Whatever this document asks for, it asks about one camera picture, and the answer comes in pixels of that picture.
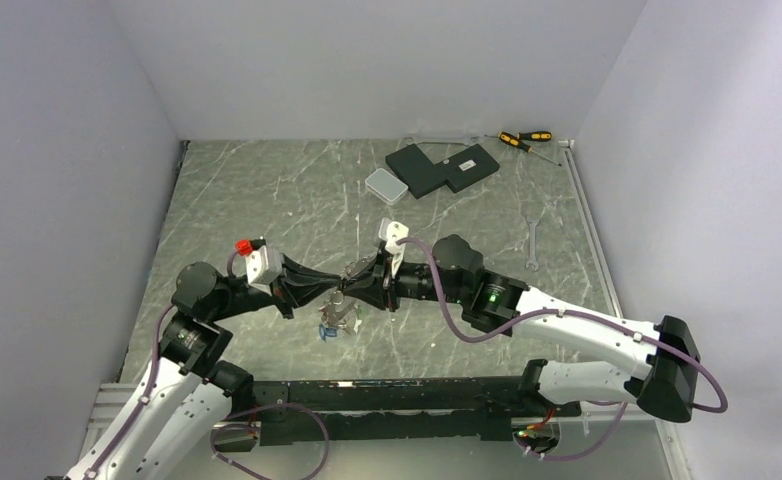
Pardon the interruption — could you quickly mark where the white network switch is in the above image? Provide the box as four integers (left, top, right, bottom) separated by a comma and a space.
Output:
365, 168, 409, 205

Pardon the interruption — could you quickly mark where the black network switch small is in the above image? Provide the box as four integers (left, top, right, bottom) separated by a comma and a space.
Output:
444, 144, 500, 193

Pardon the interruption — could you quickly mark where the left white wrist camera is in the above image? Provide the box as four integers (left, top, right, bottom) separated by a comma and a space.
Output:
235, 238, 283, 287

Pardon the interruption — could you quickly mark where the black network switch large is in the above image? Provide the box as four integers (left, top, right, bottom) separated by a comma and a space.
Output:
385, 144, 460, 199

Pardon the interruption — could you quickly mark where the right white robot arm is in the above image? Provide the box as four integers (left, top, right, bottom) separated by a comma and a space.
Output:
340, 235, 700, 423

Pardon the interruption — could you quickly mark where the silver disc keyring with keys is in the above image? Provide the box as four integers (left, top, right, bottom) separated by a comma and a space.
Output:
318, 259, 367, 342

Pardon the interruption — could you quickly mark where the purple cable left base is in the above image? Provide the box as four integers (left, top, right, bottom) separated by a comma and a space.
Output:
209, 402, 330, 480

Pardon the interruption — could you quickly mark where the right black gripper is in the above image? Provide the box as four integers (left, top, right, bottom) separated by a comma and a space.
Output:
343, 250, 467, 312

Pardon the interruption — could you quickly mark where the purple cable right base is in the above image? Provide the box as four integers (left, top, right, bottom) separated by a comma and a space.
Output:
516, 397, 730, 463

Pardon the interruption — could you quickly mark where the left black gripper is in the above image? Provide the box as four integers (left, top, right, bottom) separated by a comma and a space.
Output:
209, 251, 341, 320

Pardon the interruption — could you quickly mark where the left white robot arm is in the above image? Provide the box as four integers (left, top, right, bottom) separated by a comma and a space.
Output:
65, 246, 341, 479

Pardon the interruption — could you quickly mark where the silver wrench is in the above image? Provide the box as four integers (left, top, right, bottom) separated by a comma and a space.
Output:
525, 215, 539, 271

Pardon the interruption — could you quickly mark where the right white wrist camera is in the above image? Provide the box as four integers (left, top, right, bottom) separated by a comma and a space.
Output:
377, 217, 409, 277

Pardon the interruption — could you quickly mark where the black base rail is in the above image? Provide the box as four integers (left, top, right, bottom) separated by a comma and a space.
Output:
227, 376, 582, 446

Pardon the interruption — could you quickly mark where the purple cable base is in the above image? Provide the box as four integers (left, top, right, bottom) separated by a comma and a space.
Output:
209, 402, 330, 480
516, 397, 730, 463

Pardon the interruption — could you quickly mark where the yellow black screwdriver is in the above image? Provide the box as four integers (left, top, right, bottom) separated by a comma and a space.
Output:
499, 139, 561, 166
492, 131, 553, 143

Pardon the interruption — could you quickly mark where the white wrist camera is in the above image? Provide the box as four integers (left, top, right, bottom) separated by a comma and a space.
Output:
235, 238, 283, 287
377, 217, 409, 277

